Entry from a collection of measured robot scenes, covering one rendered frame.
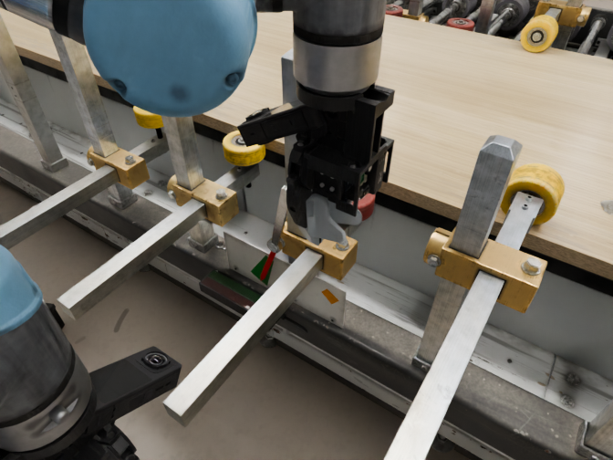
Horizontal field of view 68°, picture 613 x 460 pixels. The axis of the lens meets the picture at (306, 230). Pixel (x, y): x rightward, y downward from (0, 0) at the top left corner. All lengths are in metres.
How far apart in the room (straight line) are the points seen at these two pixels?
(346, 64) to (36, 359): 0.30
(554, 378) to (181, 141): 0.78
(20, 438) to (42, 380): 0.05
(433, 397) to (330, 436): 1.03
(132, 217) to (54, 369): 0.75
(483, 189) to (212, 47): 0.37
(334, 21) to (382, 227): 0.61
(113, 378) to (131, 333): 1.30
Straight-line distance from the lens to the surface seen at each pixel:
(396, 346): 0.81
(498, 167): 0.51
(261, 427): 1.50
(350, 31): 0.38
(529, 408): 0.81
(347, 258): 0.70
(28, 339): 0.33
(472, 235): 0.57
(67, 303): 0.74
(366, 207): 0.73
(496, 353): 0.95
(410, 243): 0.92
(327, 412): 1.51
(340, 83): 0.39
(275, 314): 0.64
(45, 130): 1.27
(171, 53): 0.22
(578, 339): 0.95
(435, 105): 1.05
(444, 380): 0.48
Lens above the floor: 1.37
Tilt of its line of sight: 43 degrees down
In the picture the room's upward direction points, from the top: straight up
